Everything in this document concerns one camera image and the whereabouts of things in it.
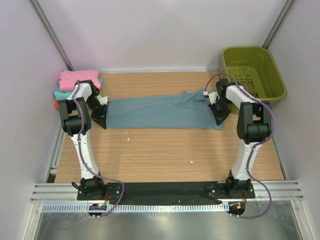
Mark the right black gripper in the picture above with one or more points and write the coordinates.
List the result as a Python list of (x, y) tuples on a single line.
[(220, 117)]

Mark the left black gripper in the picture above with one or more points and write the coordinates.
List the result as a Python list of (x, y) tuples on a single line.
[(100, 118)]

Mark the grey-blue t-shirt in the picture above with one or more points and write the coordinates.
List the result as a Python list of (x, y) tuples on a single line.
[(186, 110)]

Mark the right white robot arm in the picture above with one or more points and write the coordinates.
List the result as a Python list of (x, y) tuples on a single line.
[(254, 126)]

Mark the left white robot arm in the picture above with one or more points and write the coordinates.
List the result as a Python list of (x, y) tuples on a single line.
[(77, 112)]

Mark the orange folded t-shirt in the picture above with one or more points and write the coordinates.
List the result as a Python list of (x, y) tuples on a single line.
[(57, 105)]

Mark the turquoise folded t-shirt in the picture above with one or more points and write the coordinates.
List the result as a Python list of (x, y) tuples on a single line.
[(65, 93)]

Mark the pink folded t-shirt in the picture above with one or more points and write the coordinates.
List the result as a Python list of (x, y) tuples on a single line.
[(79, 73)]

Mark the green plastic basket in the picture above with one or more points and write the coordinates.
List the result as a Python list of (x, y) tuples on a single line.
[(255, 69)]

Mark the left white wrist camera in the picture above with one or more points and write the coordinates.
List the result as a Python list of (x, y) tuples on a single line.
[(103, 100)]

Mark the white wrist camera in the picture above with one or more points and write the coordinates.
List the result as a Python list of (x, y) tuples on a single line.
[(103, 100), (212, 96)]

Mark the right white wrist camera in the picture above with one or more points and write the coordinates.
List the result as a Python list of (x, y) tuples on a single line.
[(212, 96)]

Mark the left aluminium rail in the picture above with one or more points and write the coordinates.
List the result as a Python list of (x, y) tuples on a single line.
[(55, 156)]

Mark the aluminium rail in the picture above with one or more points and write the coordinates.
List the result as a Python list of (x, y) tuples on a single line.
[(55, 156), (65, 192)]

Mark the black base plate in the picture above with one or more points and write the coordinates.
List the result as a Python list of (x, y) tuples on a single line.
[(165, 193)]

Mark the front aluminium rail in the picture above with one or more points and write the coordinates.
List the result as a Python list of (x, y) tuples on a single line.
[(65, 192)]

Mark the white slotted cable duct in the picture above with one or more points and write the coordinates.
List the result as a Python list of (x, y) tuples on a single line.
[(99, 207)]

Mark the right corner aluminium post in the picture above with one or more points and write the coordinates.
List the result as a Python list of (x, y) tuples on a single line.
[(280, 19)]

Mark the corner aluminium post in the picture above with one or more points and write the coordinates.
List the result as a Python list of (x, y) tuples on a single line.
[(280, 19), (51, 33)]

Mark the left corner aluminium post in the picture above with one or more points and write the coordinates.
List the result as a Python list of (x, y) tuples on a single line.
[(51, 33)]

